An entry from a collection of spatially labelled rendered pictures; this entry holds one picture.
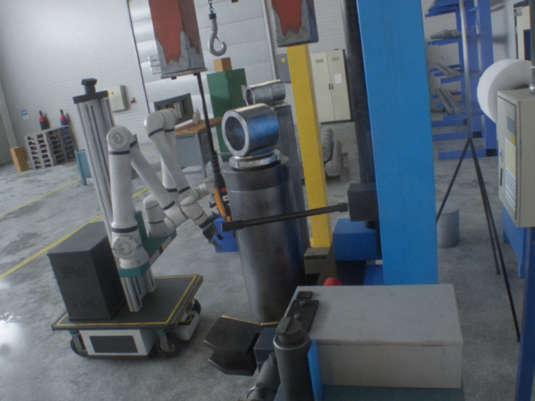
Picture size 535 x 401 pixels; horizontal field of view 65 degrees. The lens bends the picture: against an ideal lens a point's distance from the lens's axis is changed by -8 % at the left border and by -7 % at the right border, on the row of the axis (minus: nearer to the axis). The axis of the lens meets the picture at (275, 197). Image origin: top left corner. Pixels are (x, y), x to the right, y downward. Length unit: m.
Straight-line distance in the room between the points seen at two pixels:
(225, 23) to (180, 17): 11.36
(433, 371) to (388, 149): 0.58
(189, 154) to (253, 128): 6.17
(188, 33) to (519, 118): 1.02
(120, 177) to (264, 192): 1.31
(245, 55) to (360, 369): 11.82
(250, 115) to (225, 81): 7.29
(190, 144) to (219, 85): 1.71
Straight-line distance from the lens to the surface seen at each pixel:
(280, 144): 2.77
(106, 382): 3.19
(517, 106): 1.43
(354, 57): 1.43
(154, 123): 3.03
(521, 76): 1.75
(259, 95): 2.71
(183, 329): 3.20
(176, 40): 1.43
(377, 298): 1.13
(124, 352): 3.20
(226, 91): 8.64
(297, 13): 1.29
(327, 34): 12.07
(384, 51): 1.21
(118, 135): 2.47
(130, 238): 2.58
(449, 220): 4.07
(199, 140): 7.29
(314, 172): 4.04
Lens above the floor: 1.77
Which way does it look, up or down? 17 degrees down
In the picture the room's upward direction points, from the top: 9 degrees counter-clockwise
